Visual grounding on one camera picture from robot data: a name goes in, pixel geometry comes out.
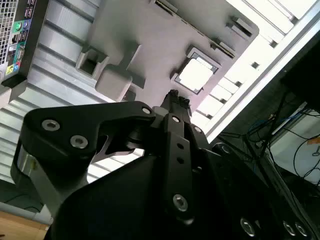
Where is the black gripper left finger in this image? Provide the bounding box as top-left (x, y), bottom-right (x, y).
top-left (9, 89), bottom-right (198, 225)

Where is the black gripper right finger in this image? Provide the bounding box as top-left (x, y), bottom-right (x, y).
top-left (177, 97), bottom-right (312, 240)

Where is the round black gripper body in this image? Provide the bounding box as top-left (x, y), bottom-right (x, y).
top-left (44, 154), bottom-right (239, 240)

